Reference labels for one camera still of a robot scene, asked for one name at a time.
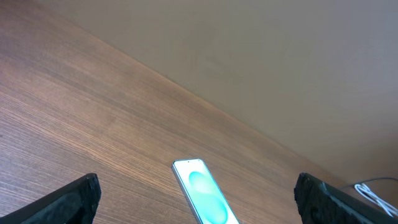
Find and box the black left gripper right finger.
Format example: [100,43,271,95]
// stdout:
[294,172,397,224]

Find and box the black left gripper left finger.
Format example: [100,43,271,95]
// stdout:
[1,173,101,224]

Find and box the black USB charging cable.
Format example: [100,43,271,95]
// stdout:
[340,177,398,189]

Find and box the Galaxy S25 smartphone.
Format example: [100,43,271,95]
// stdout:
[172,159,239,224]

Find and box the white power strip cord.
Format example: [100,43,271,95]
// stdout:
[354,183,398,218]

